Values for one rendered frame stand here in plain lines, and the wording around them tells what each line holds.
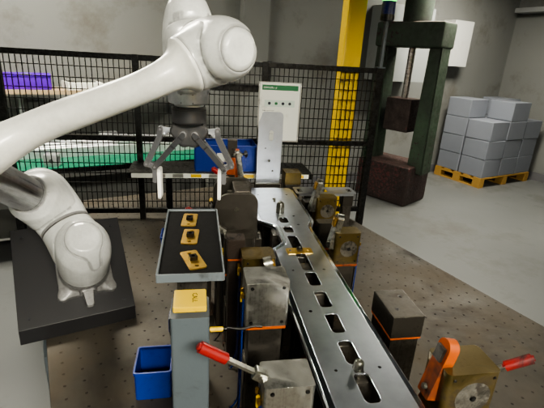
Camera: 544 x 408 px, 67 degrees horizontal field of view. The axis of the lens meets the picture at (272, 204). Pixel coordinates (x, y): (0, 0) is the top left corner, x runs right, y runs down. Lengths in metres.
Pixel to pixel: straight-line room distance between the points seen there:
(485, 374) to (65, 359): 1.12
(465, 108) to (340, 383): 5.80
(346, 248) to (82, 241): 0.82
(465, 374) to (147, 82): 0.77
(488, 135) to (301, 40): 2.84
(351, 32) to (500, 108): 4.51
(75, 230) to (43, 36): 3.03
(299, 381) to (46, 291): 1.00
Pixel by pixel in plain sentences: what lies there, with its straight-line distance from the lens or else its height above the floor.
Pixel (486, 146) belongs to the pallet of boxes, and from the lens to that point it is 6.28.
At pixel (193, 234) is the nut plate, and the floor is 1.17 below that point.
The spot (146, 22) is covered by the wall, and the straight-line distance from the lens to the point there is 4.33.
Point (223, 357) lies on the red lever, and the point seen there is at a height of 1.11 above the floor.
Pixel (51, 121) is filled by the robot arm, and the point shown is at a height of 1.46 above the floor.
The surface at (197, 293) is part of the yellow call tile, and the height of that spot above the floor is 1.16.
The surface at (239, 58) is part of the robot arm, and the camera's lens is 0.72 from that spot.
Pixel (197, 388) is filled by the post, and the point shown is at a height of 0.98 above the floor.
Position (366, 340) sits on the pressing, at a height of 1.00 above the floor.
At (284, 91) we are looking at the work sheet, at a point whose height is 1.41.
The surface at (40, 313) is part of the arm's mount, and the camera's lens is 1.54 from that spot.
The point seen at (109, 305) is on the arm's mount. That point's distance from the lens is 1.54.
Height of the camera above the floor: 1.59
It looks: 20 degrees down
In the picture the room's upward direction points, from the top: 4 degrees clockwise
